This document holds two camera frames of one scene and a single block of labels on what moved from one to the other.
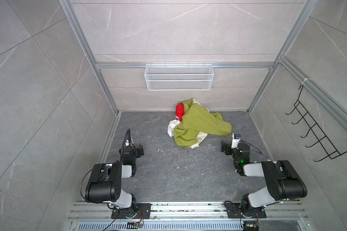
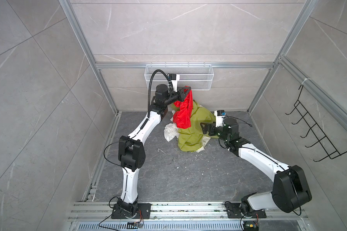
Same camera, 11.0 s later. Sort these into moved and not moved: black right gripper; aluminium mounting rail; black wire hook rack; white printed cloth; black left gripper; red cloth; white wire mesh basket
Moved: white printed cloth; black right gripper; black left gripper; red cloth
Not moved: aluminium mounting rail; black wire hook rack; white wire mesh basket
